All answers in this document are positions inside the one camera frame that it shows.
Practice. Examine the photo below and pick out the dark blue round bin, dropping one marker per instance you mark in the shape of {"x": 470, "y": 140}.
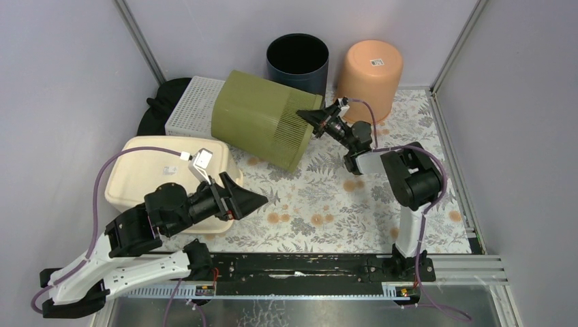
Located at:
{"x": 300, "y": 61}

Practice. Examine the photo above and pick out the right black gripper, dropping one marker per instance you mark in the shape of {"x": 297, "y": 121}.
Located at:
{"x": 318, "y": 118}

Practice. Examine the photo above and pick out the cream perforated large basket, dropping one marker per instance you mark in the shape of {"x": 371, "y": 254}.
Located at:
{"x": 138, "y": 173}

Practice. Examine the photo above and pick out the green mesh waste bin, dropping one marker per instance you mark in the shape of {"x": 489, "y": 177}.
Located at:
{"x": 260, "y": 117}

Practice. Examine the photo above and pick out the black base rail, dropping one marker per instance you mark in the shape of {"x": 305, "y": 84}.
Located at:
{"x": 342, "y": 275}

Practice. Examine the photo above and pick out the orange round bin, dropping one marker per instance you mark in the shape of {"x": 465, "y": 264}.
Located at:
{"x": 371, "y": 72}

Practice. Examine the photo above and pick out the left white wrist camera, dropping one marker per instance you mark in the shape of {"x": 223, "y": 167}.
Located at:
{"x": 199, "y": 163}

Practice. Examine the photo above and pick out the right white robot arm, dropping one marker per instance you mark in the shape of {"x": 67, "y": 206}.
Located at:
{"x": 415, "y": 176}

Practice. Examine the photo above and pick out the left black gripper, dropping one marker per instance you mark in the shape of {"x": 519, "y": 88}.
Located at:
{"x": 227, "y": 198}

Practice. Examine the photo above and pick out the black cloth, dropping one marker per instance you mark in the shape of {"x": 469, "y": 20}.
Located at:
{"x": 161, "y": 107}

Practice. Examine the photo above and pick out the white slotted basket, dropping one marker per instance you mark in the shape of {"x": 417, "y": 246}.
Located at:
{"x": 191, "y": 116}

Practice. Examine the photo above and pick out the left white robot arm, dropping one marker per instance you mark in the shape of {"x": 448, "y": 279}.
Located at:
{"x": 105, "y": 271}

